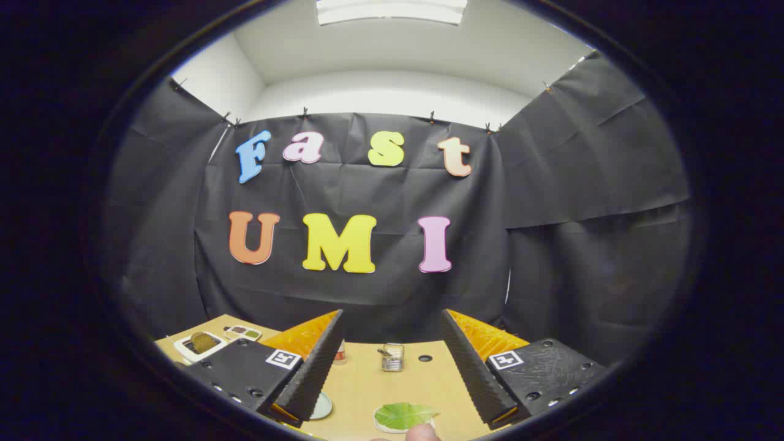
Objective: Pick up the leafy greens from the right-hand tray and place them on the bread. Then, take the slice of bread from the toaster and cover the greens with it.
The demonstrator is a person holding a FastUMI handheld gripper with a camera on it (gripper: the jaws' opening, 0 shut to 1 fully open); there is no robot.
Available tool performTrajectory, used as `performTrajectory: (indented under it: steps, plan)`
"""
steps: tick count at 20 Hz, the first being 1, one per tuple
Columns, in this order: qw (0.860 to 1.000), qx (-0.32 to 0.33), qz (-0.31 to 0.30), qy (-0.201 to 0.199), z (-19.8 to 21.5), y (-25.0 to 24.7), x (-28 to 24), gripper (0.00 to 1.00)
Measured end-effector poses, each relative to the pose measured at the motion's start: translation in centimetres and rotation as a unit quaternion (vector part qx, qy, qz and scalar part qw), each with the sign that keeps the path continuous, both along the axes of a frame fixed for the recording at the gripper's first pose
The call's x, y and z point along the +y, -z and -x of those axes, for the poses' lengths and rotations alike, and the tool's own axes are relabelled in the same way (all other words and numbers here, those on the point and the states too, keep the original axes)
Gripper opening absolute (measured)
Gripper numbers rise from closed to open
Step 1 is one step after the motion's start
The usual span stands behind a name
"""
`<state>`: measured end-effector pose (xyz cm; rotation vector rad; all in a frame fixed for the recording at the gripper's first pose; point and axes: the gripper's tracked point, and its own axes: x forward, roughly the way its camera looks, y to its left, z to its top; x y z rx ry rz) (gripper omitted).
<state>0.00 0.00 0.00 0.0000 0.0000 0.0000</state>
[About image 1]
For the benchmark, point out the black backdrop cloth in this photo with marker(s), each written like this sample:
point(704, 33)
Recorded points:
point(380, 190)

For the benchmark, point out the clear plastic bottle red cap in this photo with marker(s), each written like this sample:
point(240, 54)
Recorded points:
point(340, 354)

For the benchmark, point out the white divided condiment tray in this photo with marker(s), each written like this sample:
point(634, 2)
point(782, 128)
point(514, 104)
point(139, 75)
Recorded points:
point(242, 331)

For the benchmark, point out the green lettuce leaf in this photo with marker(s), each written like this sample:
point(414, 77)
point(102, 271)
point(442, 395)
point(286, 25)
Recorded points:
point(401, 415)

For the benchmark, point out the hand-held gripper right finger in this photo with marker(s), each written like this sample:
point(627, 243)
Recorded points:
point(471, 367)

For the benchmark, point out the pale green round plate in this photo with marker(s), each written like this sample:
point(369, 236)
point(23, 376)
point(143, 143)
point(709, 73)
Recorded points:
point(322, 407)

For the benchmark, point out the brown bread slice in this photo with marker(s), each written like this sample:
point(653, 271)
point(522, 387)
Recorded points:
point(203, 343)

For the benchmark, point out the ceiling light panel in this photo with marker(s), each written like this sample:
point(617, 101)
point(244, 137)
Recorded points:
point(392, 11)

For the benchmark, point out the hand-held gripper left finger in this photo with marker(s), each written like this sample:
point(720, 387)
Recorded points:
point(318, 367)

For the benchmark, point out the white toaster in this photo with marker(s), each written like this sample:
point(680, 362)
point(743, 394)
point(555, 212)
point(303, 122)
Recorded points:
point(182, 348)

